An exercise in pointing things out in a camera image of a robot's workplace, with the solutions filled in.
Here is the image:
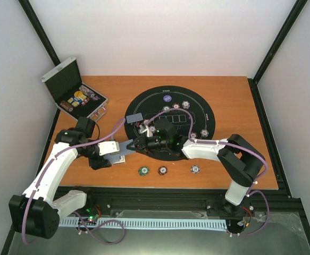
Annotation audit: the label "blue playing card deck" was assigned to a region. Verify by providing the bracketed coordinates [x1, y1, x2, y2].
[104, 140, 135, 164]

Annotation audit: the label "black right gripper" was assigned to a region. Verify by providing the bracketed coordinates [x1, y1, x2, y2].
[127, 133, 170, 156]

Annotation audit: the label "light blue cable duct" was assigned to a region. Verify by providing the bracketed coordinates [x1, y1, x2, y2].
[59, 217, 227, 232]

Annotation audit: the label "round black poker mat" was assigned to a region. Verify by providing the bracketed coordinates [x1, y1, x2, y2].
[124, 86, 215, 161]

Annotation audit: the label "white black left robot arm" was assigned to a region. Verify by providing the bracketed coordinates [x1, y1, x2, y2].
[9, 117, 120, 244]

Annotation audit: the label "blue white poker chip stack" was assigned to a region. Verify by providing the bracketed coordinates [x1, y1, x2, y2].
[191, 165, 200, 174]

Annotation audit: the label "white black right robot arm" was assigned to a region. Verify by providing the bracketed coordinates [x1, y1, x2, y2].
[127, 118, 268, 207]

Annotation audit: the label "aluminium poker case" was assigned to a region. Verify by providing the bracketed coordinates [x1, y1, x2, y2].
[41, 57, 108, 122]

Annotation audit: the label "triangular all-in marker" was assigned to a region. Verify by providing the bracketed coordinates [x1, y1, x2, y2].
[134, 122, 142, 128]

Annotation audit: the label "green chip top mat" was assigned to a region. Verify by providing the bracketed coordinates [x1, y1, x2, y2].
[163, 106, 170, 112]

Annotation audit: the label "purple round blind button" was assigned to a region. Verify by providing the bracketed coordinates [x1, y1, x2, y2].
[163, 95, 172, 103]

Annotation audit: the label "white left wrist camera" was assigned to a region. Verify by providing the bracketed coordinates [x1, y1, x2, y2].
[97, 141, 120, 156]

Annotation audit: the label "green poker chip stack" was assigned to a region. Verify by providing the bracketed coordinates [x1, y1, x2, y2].
[138, 166, 149, 176]

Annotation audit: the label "red brown poker chip stack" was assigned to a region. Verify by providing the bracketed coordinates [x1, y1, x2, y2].
[158, 166, 167, 175]

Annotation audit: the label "blue chip top mat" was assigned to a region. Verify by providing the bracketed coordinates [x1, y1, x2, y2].
[182, 101, 190, 109]

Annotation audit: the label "white playing card box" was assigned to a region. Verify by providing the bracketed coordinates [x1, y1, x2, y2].
[113, 156, 125, 165]

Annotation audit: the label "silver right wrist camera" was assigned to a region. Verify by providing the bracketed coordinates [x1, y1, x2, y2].
[139, 124, 153, 138]

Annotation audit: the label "dealt card mat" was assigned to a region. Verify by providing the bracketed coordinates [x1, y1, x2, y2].
[125, 113, 144, 124]

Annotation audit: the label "chips in case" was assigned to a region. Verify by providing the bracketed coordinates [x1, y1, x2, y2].
[60, 85, 101, 112]

